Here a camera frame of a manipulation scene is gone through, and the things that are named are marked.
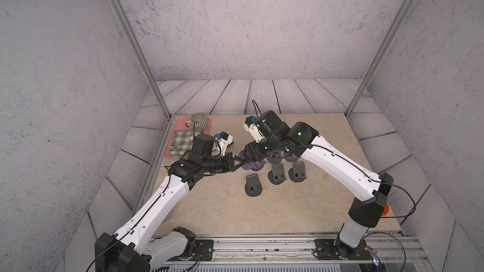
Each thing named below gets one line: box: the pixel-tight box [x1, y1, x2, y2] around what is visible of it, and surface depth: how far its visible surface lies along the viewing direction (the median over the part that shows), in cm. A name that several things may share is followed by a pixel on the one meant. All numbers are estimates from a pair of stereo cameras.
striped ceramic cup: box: [185, 113, 208, 131], surface depth 111 cm
